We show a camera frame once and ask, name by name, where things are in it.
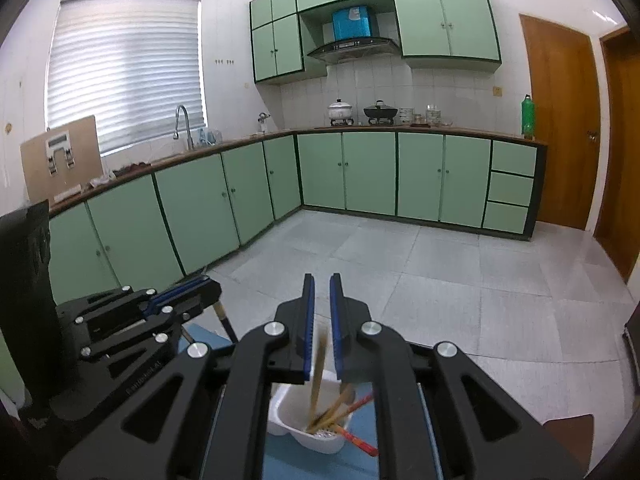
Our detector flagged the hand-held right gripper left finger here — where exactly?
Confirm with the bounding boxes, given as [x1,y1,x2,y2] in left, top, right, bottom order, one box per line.
[57,273,317,480]

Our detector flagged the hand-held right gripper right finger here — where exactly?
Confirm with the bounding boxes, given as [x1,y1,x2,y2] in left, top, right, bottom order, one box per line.
[328,272,586,480]

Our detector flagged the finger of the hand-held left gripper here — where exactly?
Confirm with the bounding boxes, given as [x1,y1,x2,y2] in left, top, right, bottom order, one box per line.
[55,275,212,329]
[74,281,223,397]

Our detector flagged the plain wooden chopstick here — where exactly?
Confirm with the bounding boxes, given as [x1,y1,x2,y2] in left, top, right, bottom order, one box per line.
[310,327,329,413]

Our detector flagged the white plastic utensil holder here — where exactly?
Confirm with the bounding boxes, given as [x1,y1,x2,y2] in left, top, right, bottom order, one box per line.
[266,370,377,455]

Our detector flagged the bundle of mixed chopsticks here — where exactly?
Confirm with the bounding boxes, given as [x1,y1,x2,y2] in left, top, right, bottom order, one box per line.
[304,385,379,458]

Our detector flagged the green lower kitchen cabinets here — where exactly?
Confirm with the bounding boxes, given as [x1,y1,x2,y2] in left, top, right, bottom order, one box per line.
[47,130,548,293]

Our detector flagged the blue table cloth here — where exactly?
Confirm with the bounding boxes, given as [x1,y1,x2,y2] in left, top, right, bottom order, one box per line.
[181,324,381,480]

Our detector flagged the metal sink faucet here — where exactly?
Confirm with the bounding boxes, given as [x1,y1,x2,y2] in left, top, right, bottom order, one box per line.
[173,105,195,151]

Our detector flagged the white cooking pot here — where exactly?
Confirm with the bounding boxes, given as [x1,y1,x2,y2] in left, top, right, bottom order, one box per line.
[327,99,355,126]

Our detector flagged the black wok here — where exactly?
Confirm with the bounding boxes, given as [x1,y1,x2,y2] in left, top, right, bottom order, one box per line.
[363,100,399,126]

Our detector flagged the white window blind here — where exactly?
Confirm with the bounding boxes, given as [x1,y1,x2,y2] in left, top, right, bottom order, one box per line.
[46,0,207,157]

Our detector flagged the glass jars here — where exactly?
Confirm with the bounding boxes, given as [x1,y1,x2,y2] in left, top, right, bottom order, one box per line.
[400,105,453,127]

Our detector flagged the brown stool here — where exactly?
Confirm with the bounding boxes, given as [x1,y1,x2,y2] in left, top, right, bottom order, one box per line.
[542,413,596,471]

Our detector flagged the green bottle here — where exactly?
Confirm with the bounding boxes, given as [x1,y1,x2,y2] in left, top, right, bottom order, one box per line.
[521,94,536,140]

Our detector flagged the black chair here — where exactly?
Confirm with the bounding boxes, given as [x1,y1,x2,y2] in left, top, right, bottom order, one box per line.
[622,305,640,376]

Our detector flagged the brown wooden door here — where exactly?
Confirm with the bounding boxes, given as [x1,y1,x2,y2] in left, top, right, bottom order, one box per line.
[519,13,601,231]
[594,25,640,283]

